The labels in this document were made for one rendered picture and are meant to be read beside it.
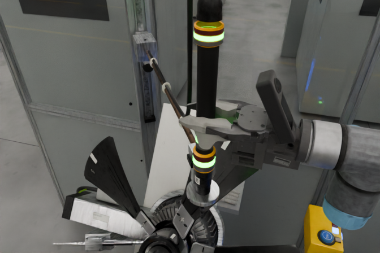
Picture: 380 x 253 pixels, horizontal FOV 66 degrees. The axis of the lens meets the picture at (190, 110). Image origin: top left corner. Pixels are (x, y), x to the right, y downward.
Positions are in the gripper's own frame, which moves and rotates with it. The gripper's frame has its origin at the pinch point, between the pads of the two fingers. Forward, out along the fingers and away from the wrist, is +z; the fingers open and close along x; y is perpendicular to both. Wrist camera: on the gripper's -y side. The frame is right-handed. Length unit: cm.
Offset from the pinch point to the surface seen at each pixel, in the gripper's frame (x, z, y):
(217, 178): 11.6, -4.1, 28.0
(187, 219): 4.9, 2.2, 39.3
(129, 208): 4.8, 19.6, 40.8
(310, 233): 25, -34, 59
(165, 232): 0.4, 6.7, 40.6
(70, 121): 71, 95, 73
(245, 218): 70, -13, 121
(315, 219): 31, -36, 59
